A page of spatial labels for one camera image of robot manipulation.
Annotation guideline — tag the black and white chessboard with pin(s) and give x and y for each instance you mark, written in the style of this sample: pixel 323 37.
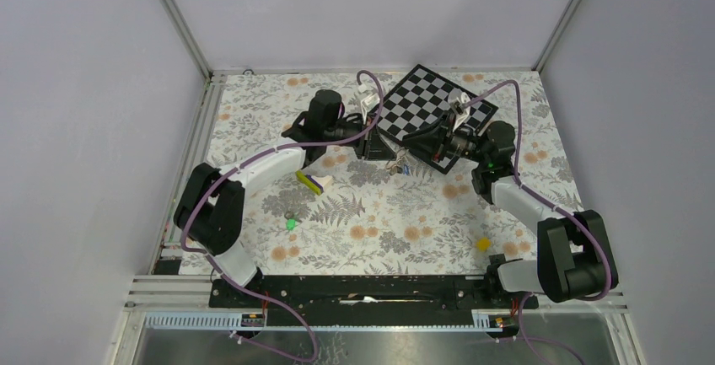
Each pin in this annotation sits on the black and white chessboard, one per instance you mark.
pixel 418 100

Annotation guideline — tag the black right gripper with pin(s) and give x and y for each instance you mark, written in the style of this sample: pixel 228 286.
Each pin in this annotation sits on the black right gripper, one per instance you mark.
pixel 428 141

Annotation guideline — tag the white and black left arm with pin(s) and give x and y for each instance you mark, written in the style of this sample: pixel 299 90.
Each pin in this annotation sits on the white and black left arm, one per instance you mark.
pixel 211 208

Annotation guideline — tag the floral patterned table mat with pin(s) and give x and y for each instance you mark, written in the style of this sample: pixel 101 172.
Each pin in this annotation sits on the floral patterned table mat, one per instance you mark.
pixel 371 222

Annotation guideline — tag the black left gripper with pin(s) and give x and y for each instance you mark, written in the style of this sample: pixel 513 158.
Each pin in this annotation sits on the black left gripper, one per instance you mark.
pixel 372 147

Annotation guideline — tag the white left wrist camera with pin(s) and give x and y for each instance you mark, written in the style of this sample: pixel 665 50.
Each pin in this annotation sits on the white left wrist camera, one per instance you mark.
pixel 367 99

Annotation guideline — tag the yellow cube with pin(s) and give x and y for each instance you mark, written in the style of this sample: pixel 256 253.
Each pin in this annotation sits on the yellow cube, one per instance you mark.
pixel 483 244

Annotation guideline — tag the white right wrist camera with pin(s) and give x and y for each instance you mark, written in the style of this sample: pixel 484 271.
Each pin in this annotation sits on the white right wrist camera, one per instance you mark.
pixel 457 99

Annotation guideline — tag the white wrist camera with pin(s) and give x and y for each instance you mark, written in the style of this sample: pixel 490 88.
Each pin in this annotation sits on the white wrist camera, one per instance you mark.
pixel 457 99
pixel 367 99

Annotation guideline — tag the green key tag with key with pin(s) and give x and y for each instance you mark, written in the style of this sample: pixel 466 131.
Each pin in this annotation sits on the green key tag with key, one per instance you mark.
pixel 291 221

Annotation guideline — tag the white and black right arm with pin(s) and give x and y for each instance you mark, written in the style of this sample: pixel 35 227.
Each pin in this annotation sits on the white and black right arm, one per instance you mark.
pixel 573 256

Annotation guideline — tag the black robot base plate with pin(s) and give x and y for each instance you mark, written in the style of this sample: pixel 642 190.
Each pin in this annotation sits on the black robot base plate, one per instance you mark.
pixel 356 301

